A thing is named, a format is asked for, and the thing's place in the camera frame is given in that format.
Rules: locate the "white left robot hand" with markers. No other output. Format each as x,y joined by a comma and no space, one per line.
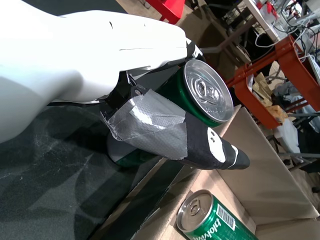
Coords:
75,55

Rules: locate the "green can with white label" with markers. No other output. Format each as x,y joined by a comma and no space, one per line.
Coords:
180,95

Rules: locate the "green can with barcode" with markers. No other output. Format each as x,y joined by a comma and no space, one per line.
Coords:
215,220

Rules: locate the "open cardboard box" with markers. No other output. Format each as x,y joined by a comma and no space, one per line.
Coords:
262,180

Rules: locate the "red plastic stool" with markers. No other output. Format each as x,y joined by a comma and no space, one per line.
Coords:
170,10

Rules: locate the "white desk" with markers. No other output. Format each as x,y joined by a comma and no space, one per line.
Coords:
260,15

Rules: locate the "orange metal cart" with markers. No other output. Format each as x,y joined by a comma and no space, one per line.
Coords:
287,65

